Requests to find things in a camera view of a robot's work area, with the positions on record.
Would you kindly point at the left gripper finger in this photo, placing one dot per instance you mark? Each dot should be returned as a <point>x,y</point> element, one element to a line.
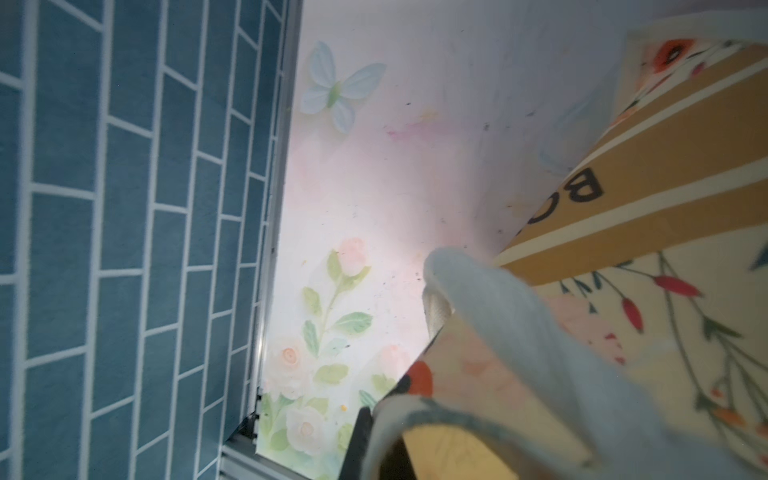
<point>437,310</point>

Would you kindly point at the cream canvas grocery bag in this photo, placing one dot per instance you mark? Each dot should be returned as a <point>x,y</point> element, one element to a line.
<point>622,334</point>

